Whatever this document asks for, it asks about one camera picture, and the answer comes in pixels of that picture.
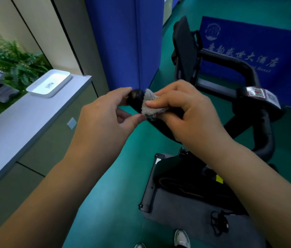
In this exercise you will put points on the blue padded column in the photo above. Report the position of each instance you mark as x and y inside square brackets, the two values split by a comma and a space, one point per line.
[122, 41]

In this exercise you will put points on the person's white right shoe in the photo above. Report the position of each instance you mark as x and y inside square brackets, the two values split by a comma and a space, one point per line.
[182, 238]

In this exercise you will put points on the large dark green fern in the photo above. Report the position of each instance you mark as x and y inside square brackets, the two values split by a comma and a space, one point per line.
[19, 69]

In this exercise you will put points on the person's right hand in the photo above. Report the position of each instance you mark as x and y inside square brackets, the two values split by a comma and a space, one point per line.
[197, 121]

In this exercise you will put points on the green moss bed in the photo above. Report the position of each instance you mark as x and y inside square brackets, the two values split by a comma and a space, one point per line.
[6, 104]

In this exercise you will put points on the white wall outlet plate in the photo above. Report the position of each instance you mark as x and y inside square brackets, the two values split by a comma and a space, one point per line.
[71, 123]

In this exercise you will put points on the grey floor mat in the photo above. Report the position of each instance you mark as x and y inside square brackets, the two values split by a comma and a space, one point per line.
[186, 219]

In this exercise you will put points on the person's left hand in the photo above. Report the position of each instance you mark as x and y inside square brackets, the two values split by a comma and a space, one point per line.
[99, 129]

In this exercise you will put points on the grey cleaning cloth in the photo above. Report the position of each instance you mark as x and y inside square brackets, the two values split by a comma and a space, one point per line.
[149, 105]

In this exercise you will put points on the person's white shoe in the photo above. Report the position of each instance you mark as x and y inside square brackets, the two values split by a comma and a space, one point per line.
[140, 246]
[182, 238]

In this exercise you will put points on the black exercise bike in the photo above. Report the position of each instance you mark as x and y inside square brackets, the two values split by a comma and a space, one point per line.
[290, 87]
[186, 178]

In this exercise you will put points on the person's white left shoe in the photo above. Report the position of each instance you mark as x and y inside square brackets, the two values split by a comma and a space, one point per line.
[140, 246]

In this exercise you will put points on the white plastic tray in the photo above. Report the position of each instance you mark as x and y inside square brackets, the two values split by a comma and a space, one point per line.
[57, 80]

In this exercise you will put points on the person's right forearm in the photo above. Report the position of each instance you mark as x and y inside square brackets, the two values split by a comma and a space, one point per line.
[264, 198]

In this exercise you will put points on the grey-topped beige cabinet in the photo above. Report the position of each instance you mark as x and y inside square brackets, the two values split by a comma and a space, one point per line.
[19, 126]

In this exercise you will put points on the black tablet holder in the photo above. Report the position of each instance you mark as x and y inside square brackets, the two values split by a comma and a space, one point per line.
[185, 49]

